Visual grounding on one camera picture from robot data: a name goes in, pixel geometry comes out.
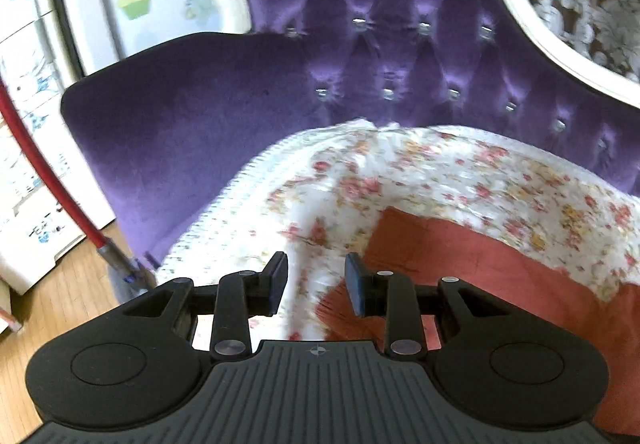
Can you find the red vacuum cleaner tube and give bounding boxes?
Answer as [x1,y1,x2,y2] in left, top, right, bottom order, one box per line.
[1,84,155,290]

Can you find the purple tufted velvet headboard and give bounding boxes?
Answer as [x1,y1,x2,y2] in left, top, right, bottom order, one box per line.
[61,0,639,265]

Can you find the white floral bed sheet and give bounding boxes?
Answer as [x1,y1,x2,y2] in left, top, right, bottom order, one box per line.
[156,119,639,341]

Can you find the white patterned wardrobe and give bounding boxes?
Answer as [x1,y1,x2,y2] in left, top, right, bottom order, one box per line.
[1,0,115,295]

